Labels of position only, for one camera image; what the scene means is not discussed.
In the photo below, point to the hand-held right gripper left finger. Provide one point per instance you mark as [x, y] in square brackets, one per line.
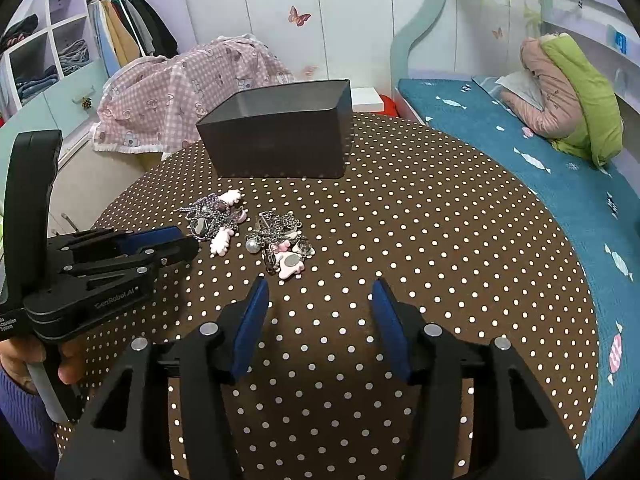
[252, 321]

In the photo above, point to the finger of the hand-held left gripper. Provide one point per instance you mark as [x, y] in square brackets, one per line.
[175, 251]
[150, 237]

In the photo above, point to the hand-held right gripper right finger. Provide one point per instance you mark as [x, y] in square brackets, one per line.
[390, 321]

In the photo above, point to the dark grey storage box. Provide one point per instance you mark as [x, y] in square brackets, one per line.
[275, 145]

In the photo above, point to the person's left forearm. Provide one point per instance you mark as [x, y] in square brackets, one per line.
[22, 410]

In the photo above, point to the person's left hand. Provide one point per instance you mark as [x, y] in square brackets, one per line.
[71, 367]

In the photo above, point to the pearl earring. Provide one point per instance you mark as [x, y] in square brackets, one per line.
[251, 245]

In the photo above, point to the brown polka dot tablecloth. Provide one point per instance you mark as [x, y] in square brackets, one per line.
[425, 235]

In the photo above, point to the pink checked cloth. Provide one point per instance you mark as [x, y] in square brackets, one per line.
[160, 95]

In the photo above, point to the mint green drawer front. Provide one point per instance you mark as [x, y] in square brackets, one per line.
[65, 91]

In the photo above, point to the blue folded jeans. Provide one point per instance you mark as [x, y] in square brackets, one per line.
[37, 82]

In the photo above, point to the grey folded clothes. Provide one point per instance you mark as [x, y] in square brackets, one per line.
[75, 55]

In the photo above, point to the row of hanging clothes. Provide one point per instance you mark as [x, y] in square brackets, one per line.
[130, 25]

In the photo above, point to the red container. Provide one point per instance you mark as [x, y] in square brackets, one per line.
[388, 105]

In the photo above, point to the teal printed bed blanket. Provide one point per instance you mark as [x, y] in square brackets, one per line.
[550, 175]

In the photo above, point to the white box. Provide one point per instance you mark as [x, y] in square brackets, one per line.
[367, 99]

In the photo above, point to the pale pink butterfly sticker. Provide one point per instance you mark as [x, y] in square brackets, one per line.
[308, 70]

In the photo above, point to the white cubby shelf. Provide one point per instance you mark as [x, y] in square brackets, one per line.
[65, 21]

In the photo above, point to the dark folded clothes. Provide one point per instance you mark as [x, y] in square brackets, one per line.
[20, 32]

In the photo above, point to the large pink butterfly sticker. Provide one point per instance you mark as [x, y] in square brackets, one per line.
[299, 15]

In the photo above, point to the white pillow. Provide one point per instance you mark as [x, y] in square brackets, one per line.
[520, 87]

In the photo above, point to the white wardrobe doors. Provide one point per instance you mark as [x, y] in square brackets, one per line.
[350, 20]

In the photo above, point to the pink padded jacket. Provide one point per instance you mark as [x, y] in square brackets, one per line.
[537, 70]

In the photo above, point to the mint green wavy headboard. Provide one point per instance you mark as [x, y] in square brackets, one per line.
[419, 16]

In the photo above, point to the small orange butterfly sticker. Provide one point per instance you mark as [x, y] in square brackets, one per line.
[497, 33]

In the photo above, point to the lilac wall shelf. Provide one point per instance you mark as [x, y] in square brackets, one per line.
[590, 35]

